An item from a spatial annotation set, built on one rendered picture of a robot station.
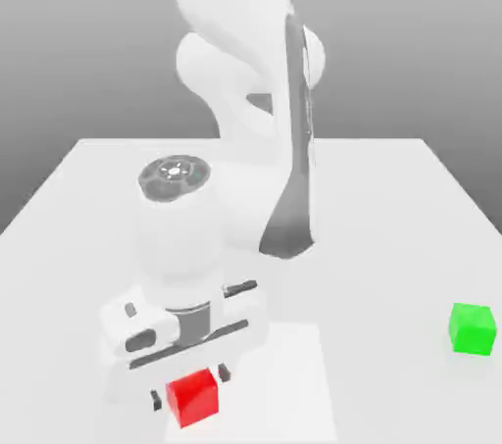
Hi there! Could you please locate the small red cube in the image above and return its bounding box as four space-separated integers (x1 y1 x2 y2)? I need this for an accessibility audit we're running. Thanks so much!
165 368 220 430

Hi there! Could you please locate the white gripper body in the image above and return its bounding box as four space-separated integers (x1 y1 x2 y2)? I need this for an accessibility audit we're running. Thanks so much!
105 290 272 405

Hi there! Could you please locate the small green cube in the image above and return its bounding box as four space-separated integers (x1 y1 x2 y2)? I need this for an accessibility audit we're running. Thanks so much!
447 302 498 357

